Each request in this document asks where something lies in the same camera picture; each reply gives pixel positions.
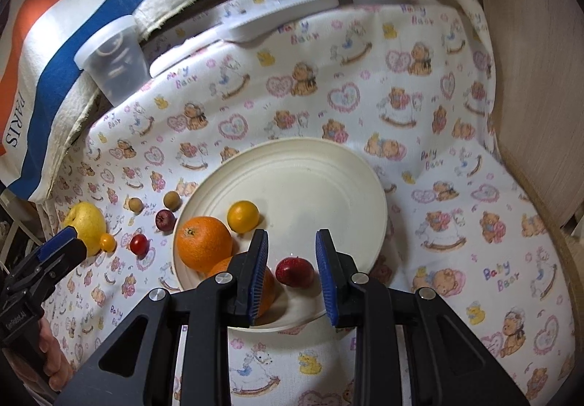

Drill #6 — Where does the orange mandarin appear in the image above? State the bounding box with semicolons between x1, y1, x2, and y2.
206;257;276;317

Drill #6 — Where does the dark red small apple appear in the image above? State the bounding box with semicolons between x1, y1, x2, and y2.
275;257;315;289

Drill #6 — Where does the large yellow apple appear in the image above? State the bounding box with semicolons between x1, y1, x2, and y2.
61;201;107;257

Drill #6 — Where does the small dark red fruit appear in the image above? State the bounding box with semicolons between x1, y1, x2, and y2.
155;208;176;233

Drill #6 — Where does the red cherry tomato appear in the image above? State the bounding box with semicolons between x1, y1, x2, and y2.
129;233;149;258

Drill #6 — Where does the tan longan fruit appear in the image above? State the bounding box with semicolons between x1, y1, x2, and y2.
128;198;143;214
163;191;182;211

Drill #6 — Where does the person's left hand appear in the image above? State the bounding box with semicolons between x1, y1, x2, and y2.
39;318;74;392

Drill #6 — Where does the small yellow-orange kumquat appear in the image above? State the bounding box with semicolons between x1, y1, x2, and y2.
227;201;260;234

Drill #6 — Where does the large orange on plate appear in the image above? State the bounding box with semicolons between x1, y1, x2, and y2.
174;216;233;274

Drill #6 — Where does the cream round plate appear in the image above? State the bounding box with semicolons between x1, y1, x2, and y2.
171;137;389;334

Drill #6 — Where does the small orange kumquat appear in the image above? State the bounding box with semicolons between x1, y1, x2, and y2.
99;233;117;253

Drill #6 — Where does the baby bear printed cloth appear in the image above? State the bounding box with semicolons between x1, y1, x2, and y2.
46;0;576;405

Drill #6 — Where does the translucent plastic container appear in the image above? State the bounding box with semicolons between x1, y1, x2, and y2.
73;15;149;107

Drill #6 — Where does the white desk lamp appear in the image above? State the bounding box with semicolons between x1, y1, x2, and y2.
149;0;338;78

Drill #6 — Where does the striped Paris towel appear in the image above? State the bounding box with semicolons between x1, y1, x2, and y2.
1;0;196;202

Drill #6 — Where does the wooden headboard panel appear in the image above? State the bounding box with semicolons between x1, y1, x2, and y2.
482;0;583;225

